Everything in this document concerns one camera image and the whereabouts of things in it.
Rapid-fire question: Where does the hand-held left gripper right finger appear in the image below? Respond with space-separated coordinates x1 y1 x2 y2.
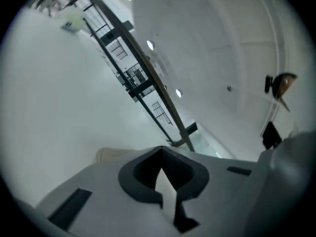
161 146 271 237

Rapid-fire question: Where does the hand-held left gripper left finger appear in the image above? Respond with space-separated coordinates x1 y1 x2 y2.
37 146 171 237

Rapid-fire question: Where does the black box fixture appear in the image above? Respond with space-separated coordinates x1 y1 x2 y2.
261 121 282 150

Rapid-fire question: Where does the black metal railing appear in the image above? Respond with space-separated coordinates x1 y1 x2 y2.
32 0 198 153

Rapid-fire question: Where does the pale green container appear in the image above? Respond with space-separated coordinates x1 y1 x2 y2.
60 7 86 32

